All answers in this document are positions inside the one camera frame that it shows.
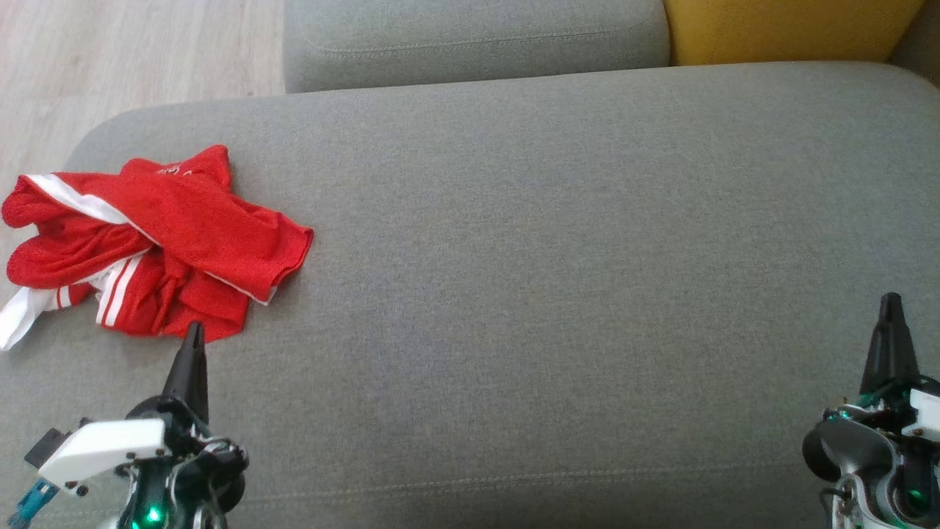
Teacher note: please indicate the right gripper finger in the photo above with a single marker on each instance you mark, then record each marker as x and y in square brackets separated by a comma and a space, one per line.
[890, 353]

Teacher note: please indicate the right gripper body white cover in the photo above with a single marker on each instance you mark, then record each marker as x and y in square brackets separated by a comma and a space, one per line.
[922, 411]

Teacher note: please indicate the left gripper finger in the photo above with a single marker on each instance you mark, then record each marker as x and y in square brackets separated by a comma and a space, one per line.
[189, 375]

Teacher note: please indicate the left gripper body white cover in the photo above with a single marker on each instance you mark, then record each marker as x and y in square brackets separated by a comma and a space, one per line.
[110, 448]

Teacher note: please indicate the red basketball jersey white sleeves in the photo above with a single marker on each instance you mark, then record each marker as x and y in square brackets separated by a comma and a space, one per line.
[139, 308]

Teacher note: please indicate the red shorts white stripe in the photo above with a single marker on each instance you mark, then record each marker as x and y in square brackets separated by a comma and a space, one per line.
[220, 228]

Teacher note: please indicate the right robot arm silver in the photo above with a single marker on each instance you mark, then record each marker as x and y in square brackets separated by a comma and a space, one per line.
[855, 452]

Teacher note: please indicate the grey sofa back cushion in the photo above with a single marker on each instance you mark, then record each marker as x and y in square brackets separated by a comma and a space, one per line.
[922, 44]
[477, 37]

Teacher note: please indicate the grey sofa seat cushion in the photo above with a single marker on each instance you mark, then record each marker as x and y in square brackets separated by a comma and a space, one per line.
[514, 294]

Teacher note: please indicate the yellow pillow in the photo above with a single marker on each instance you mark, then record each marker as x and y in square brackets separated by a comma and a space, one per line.
[786, 29]

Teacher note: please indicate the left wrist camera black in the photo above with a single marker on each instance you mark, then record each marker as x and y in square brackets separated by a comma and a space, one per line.
[45, 447]

